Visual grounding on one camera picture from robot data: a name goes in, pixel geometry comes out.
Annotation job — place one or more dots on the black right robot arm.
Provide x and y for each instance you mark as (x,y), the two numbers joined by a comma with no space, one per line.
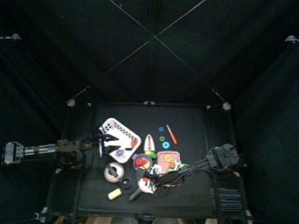
(222,159)

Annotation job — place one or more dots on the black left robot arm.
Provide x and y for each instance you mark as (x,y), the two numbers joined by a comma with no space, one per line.
(43,149)

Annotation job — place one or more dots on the white red toy utensil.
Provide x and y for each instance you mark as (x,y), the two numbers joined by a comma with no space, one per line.
(146,185)

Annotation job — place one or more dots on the small purple toy piece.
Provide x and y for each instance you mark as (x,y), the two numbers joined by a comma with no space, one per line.
(119,152)

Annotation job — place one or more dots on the black white striped toy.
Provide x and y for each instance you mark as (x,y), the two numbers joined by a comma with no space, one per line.
(155,169)

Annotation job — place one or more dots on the white plastic slotted basket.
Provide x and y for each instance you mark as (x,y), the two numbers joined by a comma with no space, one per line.
(123,137)

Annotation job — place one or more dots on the yellow toy food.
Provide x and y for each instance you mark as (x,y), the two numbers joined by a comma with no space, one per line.
(146,166)

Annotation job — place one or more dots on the white green toy piece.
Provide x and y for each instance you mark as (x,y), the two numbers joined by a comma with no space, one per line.
(179,165)

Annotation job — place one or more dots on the grey toy frying pan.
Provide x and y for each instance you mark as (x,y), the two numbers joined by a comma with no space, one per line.
(138,167)

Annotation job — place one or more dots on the small orange toy piece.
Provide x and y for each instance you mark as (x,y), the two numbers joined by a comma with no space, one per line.
(134,143)

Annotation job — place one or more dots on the red round toy food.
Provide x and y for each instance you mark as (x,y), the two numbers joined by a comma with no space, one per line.
(139,161)

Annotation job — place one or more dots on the yellow toy gear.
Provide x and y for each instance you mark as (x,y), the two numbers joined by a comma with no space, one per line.
(169,158)

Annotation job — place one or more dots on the pink toy tray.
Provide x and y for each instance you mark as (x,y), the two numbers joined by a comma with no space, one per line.
(174,156)

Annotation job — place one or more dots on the small black cup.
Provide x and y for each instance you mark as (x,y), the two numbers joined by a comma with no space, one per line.
(126,183)

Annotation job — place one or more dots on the green round toy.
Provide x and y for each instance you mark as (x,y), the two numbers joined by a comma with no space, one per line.
(151,154)

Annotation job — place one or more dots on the white pointed toy board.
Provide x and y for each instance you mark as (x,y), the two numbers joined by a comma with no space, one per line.
(149,142)

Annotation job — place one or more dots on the pale yellow toy block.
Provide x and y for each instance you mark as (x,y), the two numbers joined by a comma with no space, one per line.
(114,194)

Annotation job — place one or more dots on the blue toy gear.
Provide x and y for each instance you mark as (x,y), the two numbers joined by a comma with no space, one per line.
(166,144)

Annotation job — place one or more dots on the white text label sticker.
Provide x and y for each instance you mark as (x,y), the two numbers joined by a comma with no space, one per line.
(230,199)

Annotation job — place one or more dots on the silver frame corner bracket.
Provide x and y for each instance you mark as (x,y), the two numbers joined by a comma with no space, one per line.
(15,37)
(149,102)
(226,106)
(292,38)

